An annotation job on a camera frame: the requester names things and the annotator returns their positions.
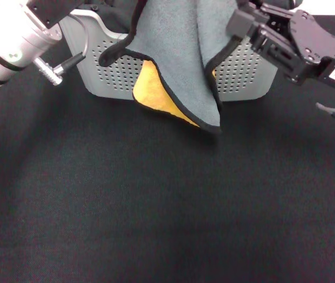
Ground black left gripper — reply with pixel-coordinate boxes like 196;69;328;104
27;0;84;29

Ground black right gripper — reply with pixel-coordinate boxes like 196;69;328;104
226;0;335;89

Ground grey yellow towel black trim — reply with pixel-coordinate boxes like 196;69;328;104
98;0;247;135

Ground grey perforated plastic storage basket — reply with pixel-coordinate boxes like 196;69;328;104
60;8;278;103

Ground black tablecloth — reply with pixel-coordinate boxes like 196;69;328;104
0;14;335;283

